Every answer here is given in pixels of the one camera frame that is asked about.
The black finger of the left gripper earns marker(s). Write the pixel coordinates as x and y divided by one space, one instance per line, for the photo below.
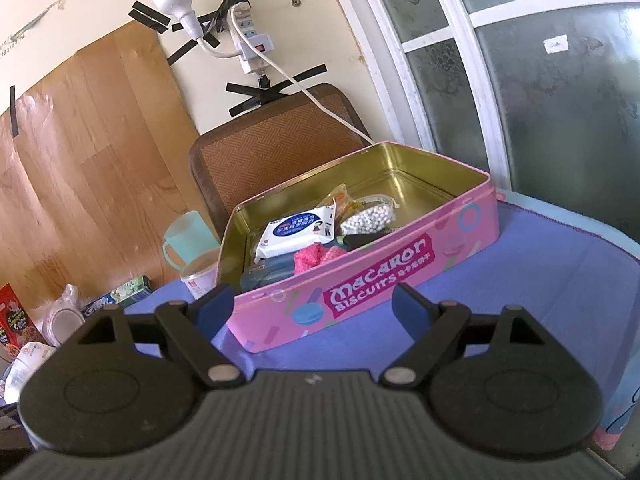
190 329

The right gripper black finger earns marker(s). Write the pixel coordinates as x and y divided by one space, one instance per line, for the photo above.
435 330

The white wet wipes packet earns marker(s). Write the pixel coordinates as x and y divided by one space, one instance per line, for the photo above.
296 232

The blue soft pouch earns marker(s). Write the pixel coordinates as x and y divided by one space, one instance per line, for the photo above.
267 272

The green toothpaste box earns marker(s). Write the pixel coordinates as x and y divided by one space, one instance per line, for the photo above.
123 296

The teal plastic mug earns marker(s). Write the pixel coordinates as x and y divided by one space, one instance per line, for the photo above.
186 239

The white bead bag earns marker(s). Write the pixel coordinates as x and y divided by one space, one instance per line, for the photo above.
374 214

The bagged plastic cup stack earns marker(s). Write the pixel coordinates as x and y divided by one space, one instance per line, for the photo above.
63 316

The pink macaron biscuit tin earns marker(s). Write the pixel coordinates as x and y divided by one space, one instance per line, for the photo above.
446 212

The pink crochet item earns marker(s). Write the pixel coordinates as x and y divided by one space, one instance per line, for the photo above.
316 255

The orange snack packet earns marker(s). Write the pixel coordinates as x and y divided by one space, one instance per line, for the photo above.
344 204

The white tissue pack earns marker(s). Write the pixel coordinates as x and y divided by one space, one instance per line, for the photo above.
28 360

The red cereal box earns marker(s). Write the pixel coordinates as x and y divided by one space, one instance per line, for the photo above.
17 328

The brown woven chair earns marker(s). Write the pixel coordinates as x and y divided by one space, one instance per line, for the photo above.
263 148

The white framed glass door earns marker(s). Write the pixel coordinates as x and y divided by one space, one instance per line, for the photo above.
543 94

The white power strip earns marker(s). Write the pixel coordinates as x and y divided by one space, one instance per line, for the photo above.
244 34

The wood grain wall panel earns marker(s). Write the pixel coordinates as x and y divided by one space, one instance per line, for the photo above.
94 168

